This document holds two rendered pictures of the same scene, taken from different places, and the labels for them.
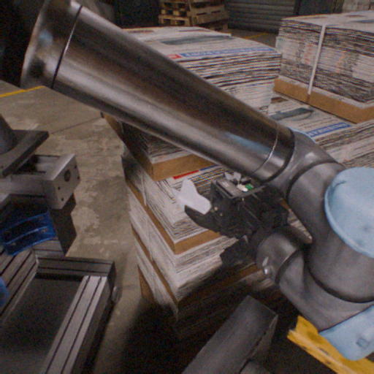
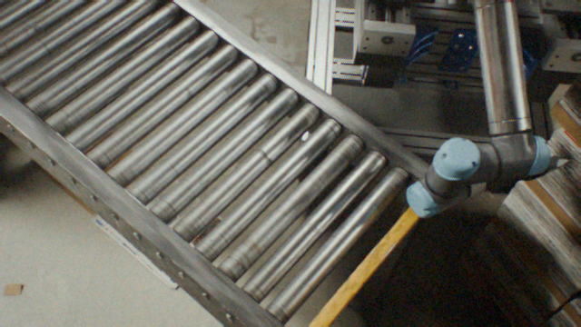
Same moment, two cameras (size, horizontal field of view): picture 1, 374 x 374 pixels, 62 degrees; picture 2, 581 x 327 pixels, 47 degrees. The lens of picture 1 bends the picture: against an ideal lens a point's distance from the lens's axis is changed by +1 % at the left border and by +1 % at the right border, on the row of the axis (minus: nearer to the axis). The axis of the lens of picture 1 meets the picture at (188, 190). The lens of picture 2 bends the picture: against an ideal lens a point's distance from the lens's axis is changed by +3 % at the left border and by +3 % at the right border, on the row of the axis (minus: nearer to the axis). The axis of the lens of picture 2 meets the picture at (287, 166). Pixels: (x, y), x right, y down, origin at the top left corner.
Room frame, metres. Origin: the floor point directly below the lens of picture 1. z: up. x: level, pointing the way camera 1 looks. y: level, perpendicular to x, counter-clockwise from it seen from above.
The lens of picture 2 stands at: (-0.20, -0.82, 2.04)
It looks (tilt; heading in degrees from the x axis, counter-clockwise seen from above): 58 degrees down; 81
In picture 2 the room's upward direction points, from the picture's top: 8 degrees clockwise
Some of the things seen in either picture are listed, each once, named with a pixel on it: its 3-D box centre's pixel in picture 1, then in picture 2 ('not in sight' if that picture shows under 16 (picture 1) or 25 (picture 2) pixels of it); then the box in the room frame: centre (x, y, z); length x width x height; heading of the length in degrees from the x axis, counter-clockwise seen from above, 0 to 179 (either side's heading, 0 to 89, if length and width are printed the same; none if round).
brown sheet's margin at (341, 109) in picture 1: (340, 90); not in sight; (1.04, -0.51, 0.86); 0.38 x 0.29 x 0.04; 28
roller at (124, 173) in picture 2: not in sight; (187, 121); (-0.31, 0.07, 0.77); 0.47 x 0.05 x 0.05; 48
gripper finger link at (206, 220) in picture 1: (209, 215); not in sight; (0.39, -0.03, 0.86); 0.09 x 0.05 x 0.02; 55
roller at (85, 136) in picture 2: not in sight; (147, 89); (-0.41, 0.16, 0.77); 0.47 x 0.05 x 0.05; 48
